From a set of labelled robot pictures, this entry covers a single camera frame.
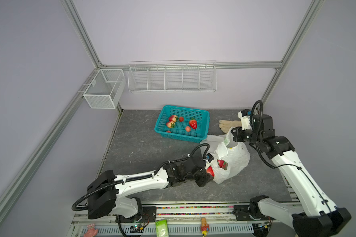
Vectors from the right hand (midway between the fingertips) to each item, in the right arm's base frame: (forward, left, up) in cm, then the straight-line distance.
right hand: (232, 131), depth 74 cm
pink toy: (-40, +67, -23) cm, 82 cm away
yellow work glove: (+25, -6, -27) cm, 38 cm away
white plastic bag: (-13, +3, -3) cm, 14 cm away
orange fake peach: (+20, +22, -24) cm, 38 cm away
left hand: (-18, +12, -14) cm, 26 cm away
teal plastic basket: (+27, +25, -26) cm, 45 cm away
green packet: (-39, +35, -24) cm, 58 cm away
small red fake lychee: (+30, +27, -24) cm, 47 cm away
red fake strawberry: (+25, +19, -23) cm, 39 cm away
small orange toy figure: (-38, +15, -24) cm, 47 cm away
